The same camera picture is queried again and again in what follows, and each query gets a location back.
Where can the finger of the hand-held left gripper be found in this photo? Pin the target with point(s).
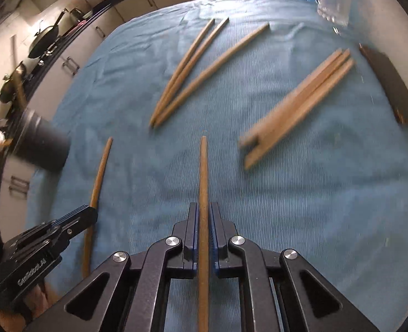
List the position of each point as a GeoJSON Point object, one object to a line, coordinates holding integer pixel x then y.
{"type": "Point", "coordinates": [82, 221]}

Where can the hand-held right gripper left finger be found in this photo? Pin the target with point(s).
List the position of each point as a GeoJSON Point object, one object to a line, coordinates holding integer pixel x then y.
{"type": "Point", "coordinates": [193, 228]}

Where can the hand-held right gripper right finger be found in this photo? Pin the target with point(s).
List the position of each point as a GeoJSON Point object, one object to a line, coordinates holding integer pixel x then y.
{"type": "Point", "coordinates": [215, 228]}

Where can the wooden chopstick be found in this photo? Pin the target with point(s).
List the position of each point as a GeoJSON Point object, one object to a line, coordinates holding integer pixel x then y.
{"type": "Point", "coordinates": [314, 100]}
{"type": "Point", "coordinates": [323, 76]}
{"type": "Point", "coordinates": [304, 83]}
{"type": "Point", "coordinates": [204, 50]}
{"type": "Point", "coordinates": [186, 60]}
{"type": "Point", "coordinates": [101, 173]}
{"type": "Point", "coordinates": [224, 58]}
{"type": "Point", "coordinates": [204, 179]}

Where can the black cup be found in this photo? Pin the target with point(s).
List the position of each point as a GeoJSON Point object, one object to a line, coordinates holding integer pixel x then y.
{"type": "Point", "coordinates": [41, 141]}

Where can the person's left hand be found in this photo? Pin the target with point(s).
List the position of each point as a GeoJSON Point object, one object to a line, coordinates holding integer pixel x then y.
{"type": "Point", "coordinates": [39, 297]}

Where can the blue cloth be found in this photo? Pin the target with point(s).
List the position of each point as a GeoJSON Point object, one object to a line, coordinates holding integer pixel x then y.
{"type": "Point", "coordinates": [138, 179]}

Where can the brass pan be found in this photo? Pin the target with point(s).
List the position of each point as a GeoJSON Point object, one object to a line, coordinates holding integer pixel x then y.
{"type": "Point", "coordinates": [13, 79]}

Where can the black wok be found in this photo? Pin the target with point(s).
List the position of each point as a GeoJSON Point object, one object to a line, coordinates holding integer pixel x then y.
{"type": "Point", "coordinates": [44, 36]}

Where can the black phone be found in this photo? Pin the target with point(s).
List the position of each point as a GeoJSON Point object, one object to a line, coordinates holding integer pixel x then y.
{"type": "Point", "coordinates": [390, 79]}

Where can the clear glass mug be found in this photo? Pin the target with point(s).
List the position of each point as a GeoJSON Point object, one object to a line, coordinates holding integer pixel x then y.
{"type": "Point", "coordinates": [332, 0]}

